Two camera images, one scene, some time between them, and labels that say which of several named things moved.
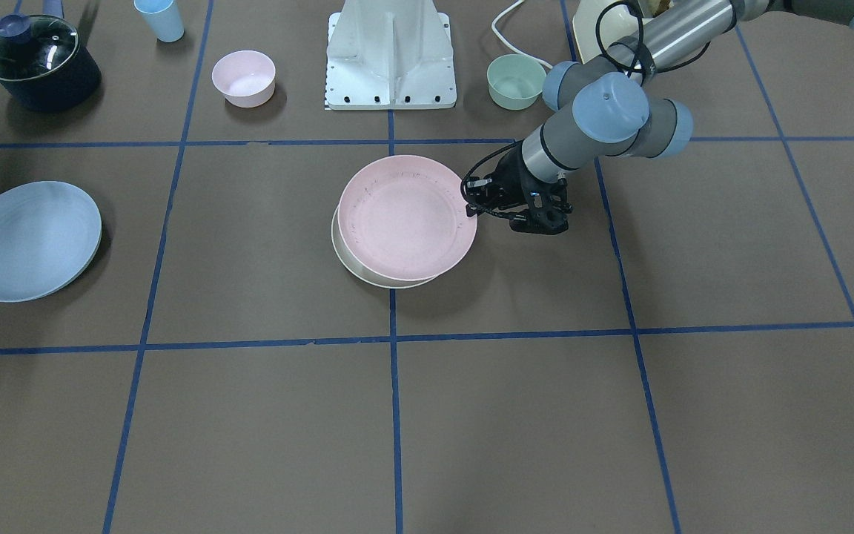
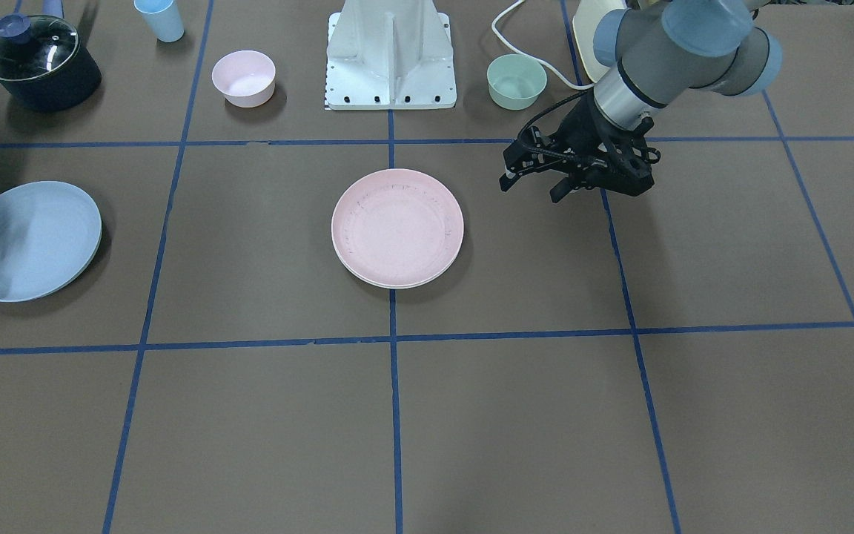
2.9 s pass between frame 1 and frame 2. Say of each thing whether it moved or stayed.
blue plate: stayed
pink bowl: stayed
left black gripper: moved
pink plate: moved
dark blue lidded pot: stayed
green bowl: stayed
